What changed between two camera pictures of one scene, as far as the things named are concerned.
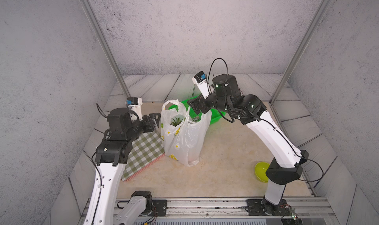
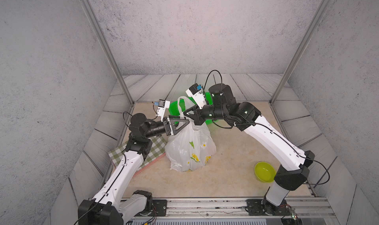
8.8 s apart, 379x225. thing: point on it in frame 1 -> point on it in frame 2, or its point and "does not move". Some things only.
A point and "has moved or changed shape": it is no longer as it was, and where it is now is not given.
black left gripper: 155,124 -> 168,131
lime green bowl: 260,168 does not move
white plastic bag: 184,133 has moved or changed shape
